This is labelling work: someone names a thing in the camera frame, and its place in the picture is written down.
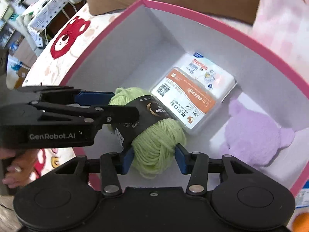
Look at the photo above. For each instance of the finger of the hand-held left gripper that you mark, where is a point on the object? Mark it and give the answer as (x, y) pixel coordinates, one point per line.
(115, 114)
(96, 98)

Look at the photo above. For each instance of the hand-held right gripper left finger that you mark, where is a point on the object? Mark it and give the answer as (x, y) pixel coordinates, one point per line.
(128, 162)

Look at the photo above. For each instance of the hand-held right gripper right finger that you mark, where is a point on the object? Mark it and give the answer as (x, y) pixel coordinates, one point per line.
(181, 159)

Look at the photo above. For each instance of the green yarn ball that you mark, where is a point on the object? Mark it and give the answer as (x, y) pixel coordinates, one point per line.
(157, 145)

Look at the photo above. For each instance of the clear box with orange label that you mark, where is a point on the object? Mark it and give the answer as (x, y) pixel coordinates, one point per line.
(183, 101)

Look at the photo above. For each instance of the pink cardboard box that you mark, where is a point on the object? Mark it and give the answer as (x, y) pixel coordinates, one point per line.
(144, 53)

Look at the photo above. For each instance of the purple plush bear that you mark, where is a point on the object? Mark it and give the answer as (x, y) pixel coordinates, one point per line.
(253, 133)

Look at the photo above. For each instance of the white tissue pack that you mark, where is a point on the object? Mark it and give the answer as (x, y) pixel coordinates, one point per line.
(212, 75)

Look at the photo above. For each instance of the blue wipes packet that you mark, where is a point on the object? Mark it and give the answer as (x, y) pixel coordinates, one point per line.
(301, 198)

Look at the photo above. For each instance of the orange makeup sponge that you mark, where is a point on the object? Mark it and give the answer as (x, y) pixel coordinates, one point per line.
(301, 222)

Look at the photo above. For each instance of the person's left hand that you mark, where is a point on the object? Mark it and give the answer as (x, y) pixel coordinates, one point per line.
(24, 164)

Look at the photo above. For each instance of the beige fuzzy cloth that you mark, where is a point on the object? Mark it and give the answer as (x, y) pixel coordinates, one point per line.
(7, 212)

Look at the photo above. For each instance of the table with starred white cloth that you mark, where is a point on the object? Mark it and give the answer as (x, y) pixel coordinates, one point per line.
(45, 12)

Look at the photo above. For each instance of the pink checked pillow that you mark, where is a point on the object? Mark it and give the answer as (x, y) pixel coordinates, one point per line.
(284, 17)

